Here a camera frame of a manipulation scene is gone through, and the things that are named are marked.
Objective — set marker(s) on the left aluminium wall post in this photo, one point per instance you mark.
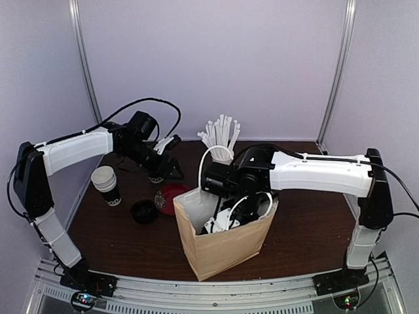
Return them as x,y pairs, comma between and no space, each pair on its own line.
86,74

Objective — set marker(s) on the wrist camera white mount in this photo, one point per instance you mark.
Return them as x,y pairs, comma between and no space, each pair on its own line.
166,144
223,222

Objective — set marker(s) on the bundle of white wrapped straws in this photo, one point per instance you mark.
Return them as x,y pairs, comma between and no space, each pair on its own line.
221,135

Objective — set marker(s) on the aluminium front rail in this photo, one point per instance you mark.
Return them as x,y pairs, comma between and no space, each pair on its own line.
284,295

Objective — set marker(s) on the black white paper cup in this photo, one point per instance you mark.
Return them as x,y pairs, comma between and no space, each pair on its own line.
156,180

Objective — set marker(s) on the paper cup holding straws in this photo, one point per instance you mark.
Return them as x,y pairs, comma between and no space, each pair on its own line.
222,157

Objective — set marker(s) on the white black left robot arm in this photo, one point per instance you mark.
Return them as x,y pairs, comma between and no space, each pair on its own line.
45,168

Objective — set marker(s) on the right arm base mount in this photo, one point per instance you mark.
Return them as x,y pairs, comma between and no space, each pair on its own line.
343,284

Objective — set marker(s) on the stack of paper cups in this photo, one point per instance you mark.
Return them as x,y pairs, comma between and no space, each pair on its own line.
105,181

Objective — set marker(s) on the red floral plate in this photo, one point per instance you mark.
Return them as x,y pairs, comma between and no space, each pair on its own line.
164,197

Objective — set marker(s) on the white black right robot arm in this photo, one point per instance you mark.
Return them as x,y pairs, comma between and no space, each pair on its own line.
362,176

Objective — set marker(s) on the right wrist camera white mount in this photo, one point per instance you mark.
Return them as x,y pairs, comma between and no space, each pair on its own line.
223,222

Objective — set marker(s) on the aluminium wall post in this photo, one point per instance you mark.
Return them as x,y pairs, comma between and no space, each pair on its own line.
86,74
343,53

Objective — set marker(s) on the stack of black lids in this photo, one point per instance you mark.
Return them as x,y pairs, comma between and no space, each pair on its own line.
144,211

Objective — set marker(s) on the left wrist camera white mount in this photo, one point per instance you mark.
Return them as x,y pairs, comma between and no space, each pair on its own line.
166,144

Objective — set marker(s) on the brown paper bag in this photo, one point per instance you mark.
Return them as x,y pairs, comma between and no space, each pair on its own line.
226,248

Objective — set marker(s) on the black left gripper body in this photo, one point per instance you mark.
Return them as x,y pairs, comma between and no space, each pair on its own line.
155,167

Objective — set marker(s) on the right aluminium wall post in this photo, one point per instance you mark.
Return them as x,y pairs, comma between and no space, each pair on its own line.
343,53

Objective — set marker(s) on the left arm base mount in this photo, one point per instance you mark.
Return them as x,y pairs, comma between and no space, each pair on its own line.
89,286

